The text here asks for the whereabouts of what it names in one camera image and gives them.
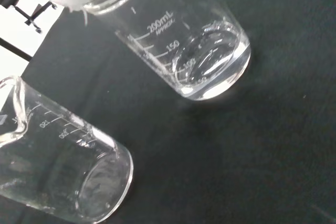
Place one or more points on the black tripod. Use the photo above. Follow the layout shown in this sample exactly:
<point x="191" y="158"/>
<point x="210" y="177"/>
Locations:
<point x="29" y="16"/>

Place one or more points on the black bench cloth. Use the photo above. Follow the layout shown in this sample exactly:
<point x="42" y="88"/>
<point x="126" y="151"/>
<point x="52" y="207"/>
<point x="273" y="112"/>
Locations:
<point x="236" y="142"/>

